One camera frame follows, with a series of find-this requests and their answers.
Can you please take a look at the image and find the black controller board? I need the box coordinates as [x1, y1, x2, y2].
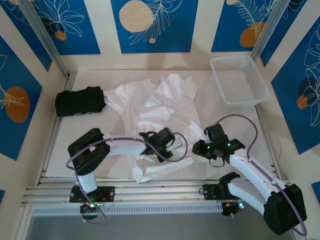
[79, 202, 102, 221]
[221, 199, 249, 218]

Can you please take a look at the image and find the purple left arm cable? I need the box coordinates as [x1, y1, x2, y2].
[65, 131, 189, 225]

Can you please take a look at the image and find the aluminium frame post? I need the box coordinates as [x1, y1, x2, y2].
[17, 0, 70, 79]
[250, 0, 293, 61]

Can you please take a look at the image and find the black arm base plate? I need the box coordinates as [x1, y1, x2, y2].
[202, 183, 250, 201]
[69, 185, 116, 203]

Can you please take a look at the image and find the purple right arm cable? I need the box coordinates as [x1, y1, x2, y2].
[214, 114, 308, 237]

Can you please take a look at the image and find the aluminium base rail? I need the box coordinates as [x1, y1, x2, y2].
[21, 178, 298, 208]

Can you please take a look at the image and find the white slotted cable duct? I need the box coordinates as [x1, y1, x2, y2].
[31, 202, 224, 217]

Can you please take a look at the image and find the white t-shirt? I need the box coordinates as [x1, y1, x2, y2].
[102, 73, 204, 185]

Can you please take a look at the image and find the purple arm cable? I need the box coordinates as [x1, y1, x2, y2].
[214, 114, 308, 237]
[65, 131, 189, 225]

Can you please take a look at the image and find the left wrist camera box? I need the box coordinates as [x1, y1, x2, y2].
[165, 136, 184, 152]

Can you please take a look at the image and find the white table cover sheet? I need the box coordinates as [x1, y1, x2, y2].
[45, 69, 274, 180]

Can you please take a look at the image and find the white plastic mesh basket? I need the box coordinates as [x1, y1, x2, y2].
[209, 55, 273, 109]

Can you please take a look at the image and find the folded black t-shirt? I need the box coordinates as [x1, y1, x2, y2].
[54, 86, 108, 118]

